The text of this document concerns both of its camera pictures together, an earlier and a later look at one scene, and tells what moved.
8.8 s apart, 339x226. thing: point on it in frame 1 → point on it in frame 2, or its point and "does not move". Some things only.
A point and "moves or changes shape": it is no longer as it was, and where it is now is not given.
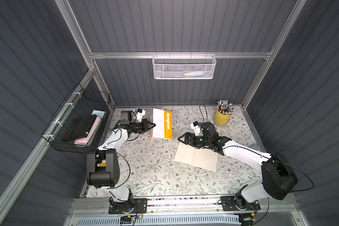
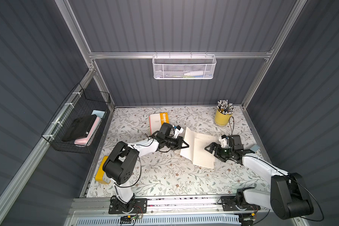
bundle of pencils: [224, 108] does not move
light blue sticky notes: [99, 113] does not move
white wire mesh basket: [201, 67] does not move
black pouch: [79, 128] does not move
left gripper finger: [145, 125] → [185, 143]
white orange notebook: [163, 120] moves or changes shape
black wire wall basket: [77, 125] does not move
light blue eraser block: [255, 147] does not move
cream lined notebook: [201, 157] moves or changes shape
